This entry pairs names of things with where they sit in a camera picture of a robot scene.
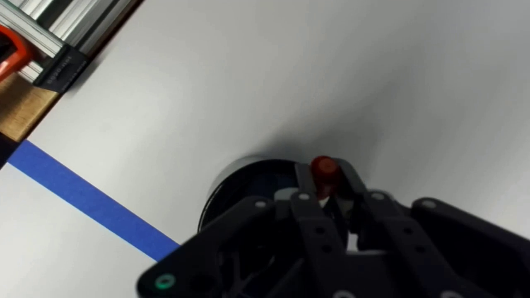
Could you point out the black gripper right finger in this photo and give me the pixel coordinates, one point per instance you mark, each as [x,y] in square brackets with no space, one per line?
[385,226]

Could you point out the wooden board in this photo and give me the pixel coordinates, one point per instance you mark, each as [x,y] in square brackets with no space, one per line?
[22,105]

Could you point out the blue tape strip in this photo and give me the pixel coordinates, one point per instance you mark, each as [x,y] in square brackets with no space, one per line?
[90,201]

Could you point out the orange black clamp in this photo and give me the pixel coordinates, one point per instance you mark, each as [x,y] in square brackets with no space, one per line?
[14,52]

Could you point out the aluminium rail base frame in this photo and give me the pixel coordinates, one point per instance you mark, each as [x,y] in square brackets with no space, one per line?
[65,35]

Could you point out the dark green mug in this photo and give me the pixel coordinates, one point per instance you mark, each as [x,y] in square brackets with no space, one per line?
[255,179]

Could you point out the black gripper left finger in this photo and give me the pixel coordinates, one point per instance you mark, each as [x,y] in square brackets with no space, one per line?
[322,244]

